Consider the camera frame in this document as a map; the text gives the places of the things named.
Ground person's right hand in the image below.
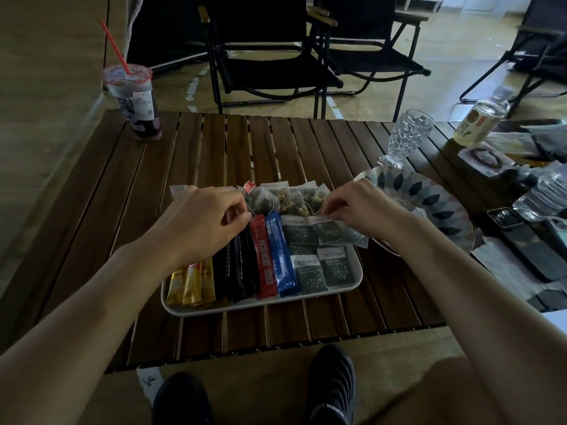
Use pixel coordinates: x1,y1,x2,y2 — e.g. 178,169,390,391
321,179,418,245

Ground person's left hand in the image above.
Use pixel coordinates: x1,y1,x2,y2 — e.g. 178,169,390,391
148,186,253,271

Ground clear pyramid tea bag red tag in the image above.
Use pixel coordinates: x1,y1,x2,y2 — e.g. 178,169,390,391
242,181,276,216

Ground person's left forearm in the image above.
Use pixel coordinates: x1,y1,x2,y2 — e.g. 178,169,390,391
0,228,189,425

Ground person's right forearm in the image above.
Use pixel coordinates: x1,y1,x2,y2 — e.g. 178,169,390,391
382,215,567,425

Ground red stick packet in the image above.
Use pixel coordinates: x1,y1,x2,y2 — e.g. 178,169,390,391
248,215,278,300

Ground black stick packet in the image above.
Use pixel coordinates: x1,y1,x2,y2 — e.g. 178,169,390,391
239,228,263,299
227,238,246,303
212,248,232,301

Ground blue stick packet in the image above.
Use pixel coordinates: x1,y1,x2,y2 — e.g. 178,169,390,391
264,211,300,298

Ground yellow stick packet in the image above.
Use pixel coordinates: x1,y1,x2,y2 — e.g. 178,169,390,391
166,269,188,306
182,261,205,308
195,258,217,306

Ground group of dark tea sachets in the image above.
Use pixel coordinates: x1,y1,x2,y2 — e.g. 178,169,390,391
280,214,369,296

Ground white rectangular tray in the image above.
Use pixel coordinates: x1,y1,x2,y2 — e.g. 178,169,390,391
160,207,365,317

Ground leaf patterned plate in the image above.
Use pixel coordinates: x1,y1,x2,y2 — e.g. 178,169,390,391
354,166,477,258

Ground clear faceted glass goblet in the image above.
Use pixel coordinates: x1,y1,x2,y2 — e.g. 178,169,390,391
377,109,436,170

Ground plastic cup with dark drink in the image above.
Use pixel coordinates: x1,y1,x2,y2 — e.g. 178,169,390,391
101,64,163,142

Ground black folding chair wooden armrests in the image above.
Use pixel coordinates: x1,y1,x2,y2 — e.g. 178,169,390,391
198,0,345,116

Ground yellow tea bottle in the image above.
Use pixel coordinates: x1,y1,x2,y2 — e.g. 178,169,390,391
454,86,515,149

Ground grey paper sheet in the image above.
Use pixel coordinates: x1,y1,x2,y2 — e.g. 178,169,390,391
471,236,567,313

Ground person's right black shoe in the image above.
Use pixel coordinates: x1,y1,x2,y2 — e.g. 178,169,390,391
305,344,358,425

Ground person's black shoe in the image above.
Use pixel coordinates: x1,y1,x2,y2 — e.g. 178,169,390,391
305,344,358,425
152,372,216,425

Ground white paper scrap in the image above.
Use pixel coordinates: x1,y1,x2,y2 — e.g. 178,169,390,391
136,366,164,395

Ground person's left black shoe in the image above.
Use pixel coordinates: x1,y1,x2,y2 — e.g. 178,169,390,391
152,372,216,425

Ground black smartphone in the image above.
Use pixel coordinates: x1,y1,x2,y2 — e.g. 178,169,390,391
486,206,567,283

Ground clear plastic water bottle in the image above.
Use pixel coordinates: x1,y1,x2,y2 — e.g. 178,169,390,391
512,169,567,223

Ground red drinking straw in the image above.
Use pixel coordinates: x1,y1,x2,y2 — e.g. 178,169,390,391
99,19,132,76

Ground grey foil packet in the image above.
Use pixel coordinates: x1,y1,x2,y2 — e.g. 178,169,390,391
520,123,567,163

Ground white bracelet box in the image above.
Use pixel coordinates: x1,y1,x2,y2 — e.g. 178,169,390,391
457,143,517,178

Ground dark beaded bracelet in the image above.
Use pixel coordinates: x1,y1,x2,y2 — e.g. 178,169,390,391
470,147,506,167

